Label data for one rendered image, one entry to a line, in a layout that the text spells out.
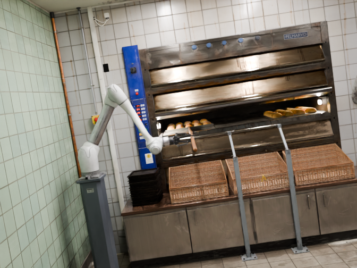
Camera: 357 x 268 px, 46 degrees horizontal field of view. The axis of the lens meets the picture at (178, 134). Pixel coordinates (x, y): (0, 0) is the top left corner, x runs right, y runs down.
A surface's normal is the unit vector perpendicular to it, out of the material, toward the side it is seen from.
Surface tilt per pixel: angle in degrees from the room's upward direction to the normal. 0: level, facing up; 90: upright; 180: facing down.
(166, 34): 90
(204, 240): 90
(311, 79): 70
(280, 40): 91
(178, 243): 90
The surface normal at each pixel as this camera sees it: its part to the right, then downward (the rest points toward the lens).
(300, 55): -0.06, -0.25
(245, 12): -0.01, 0.09
